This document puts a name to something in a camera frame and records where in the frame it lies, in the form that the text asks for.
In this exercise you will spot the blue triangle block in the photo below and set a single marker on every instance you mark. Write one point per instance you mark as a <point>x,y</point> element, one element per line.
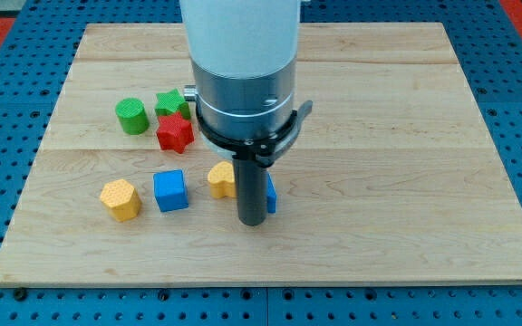
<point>271,195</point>

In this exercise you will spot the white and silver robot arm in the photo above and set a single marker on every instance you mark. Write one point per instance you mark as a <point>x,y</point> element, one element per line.
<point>243,56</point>

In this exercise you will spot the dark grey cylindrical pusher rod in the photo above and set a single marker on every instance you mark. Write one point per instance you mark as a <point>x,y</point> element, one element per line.
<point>251,187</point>

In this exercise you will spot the yellow heart block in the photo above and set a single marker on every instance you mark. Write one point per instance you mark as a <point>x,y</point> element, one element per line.
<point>221,180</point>

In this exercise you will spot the red star block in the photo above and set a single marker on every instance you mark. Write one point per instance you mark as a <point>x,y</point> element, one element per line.
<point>174,132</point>

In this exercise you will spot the blue cube block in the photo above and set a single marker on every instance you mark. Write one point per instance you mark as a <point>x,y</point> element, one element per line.
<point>170,190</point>

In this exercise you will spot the green star block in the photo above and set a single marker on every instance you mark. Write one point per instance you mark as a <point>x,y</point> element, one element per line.
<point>172,102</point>

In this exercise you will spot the green cylinder block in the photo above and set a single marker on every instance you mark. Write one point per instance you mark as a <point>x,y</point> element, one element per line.
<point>132,116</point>

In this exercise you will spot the light wooden board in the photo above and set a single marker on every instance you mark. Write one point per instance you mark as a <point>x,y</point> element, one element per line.
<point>393,181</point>

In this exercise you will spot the yellow hexagon block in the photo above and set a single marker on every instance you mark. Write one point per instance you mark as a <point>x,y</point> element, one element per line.
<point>121,200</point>

